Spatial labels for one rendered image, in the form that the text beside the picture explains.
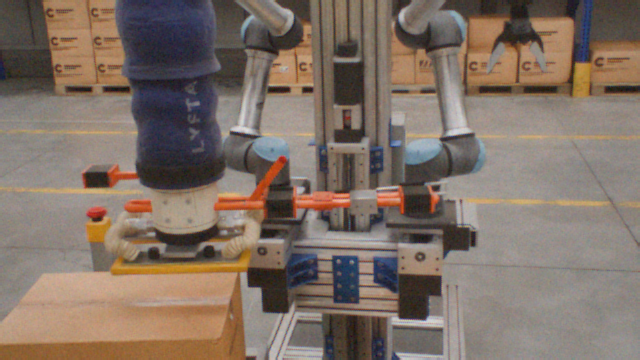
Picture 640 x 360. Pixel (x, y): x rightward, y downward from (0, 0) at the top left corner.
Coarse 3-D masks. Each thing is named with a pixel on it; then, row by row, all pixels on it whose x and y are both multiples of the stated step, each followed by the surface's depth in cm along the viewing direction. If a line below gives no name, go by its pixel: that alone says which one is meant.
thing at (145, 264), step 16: (144, 256) 181; (160, 256) 181; (208, 256) 179; (224, 256) 180; (240, 256) 181; (112, 272) 177; (128, 272) 177; (144, 272) 176; (160, 272) 176; (176, 272) 176; (192, 272) 176; (208, 272) 176; (224, 272) 176
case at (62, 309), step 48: (48, 288) 209; (96, 288) 208; (144, 288) 207; (192, 288) 206; (240, 288) 218; (0, 336) 184; (48, 336) 183; (96, 336) 183; (144, 336) 182; (192, 336) 181; (240, 336) 216
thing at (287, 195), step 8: (264, 192) 184; (272, 192) 188; (280, 192) 187; (288, 192) 187; (296, 192) 184; (264, 200) 181; (272, 200) 180; (280, 200) 180; (288, 200) 180; (264, 208) 182; (272, 208) 182; (280, 208) 182; (288, 208) 182; (296, 208) 182; (264, 216) 182; (272, 216) 181; (280, 216) 181; (288, 216) 181; (296, 216) 182
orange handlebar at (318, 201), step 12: (324, 192) 187; (396, 192) 186; (132, 204) 185; (144, 204) 185; (216, 204) 183; (228, 204) 183; (240, 204) 183; (252, 204) 183; (300, 204) 182; (312, 204) 182; (324, 204) 182; (336, 204) 182; (348, 204) 182; (384, 204) 182; (396, 204) 182
